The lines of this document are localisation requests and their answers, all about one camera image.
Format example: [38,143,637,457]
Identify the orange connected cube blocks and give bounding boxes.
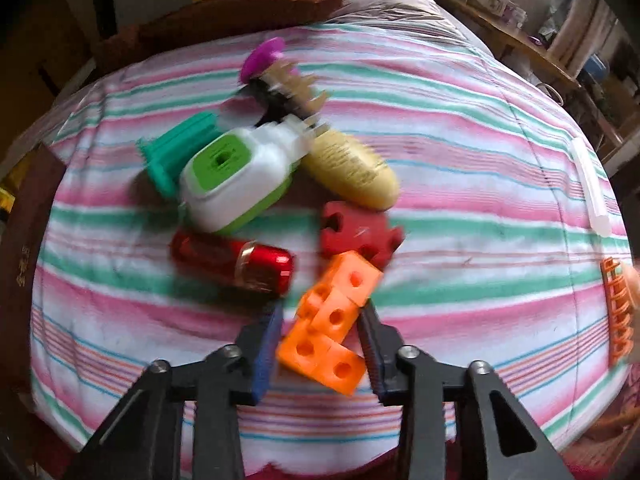
[276,251,385,397]

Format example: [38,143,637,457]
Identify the teal plastic toy piece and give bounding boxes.
[137,111,223,198]

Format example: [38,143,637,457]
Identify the brown comb with yellow pegs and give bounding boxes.
[245,57,331,133]

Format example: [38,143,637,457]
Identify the purple heart-shaped toy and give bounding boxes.
[239,37,287,83]

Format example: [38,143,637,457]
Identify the grey duvet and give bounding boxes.
[312,0,496,58]

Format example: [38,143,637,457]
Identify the red puzzle-shaped block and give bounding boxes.
[318,201,406,267]

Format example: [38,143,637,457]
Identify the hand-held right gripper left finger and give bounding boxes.
[65,300,286,480]

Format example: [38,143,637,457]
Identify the translucent plastic tube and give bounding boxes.
[570,137,613,237]

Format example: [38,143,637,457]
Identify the brown pillow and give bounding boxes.
[92,0,346,76]

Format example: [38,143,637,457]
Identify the striped bed sheet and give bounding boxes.
[30,22,633,476]

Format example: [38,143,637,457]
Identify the yellow carved oval toy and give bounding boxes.
[302,129,402,210]

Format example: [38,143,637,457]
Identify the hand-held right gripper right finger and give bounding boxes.
[356,300,576,480]

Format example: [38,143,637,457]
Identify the orange plastic rack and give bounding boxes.
[600,256,638,367]

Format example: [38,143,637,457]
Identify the wooden shelf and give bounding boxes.
[440,0,581,91]

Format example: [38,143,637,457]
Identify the red metallic can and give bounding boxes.
[170,230,296,296]

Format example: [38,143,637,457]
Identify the white and green pencil sharpener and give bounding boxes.
[179,115,313,235]

